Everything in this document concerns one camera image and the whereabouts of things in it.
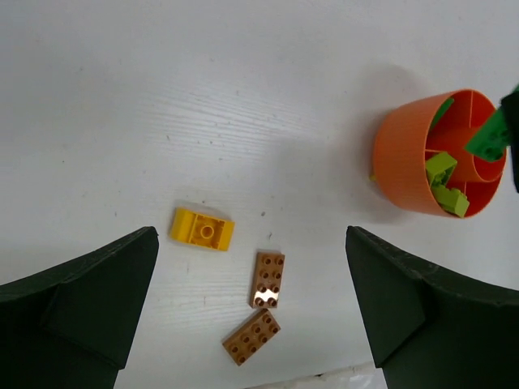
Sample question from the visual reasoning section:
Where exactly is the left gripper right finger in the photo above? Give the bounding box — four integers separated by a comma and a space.
345, 226, 518, 388

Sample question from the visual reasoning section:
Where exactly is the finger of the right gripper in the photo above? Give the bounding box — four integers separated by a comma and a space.
500, 86, 519, 192

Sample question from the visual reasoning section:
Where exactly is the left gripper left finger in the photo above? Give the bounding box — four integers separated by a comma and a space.
1, 226, 159, 388

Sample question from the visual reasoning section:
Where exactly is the green lego plate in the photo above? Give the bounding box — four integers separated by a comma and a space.
465, 109, 511, 162

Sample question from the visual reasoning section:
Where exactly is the lime green lego brick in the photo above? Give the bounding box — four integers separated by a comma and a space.
425, 152, 457, 190

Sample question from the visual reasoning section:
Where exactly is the small lime lego brick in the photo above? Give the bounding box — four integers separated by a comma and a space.
431, 185, 470, 218

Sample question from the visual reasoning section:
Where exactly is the brown lego plate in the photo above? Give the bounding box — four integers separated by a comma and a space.
222, 309, 281, 366
249, 251, 285, 309

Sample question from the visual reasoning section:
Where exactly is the long green lego brick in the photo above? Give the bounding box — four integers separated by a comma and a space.
429, 97, 454, 130

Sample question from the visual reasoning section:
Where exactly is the orange round divided container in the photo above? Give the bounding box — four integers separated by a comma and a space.
372, 89, 506, 217

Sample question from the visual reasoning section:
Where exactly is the yellow curved lego brick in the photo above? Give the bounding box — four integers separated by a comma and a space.
169, 207, 235, 251

